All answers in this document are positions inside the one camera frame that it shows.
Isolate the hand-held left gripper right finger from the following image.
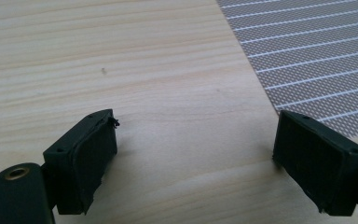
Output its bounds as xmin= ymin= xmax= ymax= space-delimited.
xmin=271 ymin=109 xmax=358 ymax=217

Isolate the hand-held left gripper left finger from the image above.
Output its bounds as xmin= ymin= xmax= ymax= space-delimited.
xmin=42 ymin=108 xmax=121 ymax=216

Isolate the grey striped mesh mat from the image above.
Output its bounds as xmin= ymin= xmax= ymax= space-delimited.
xmin=214 ymin=0 xmax=358 ymax=140

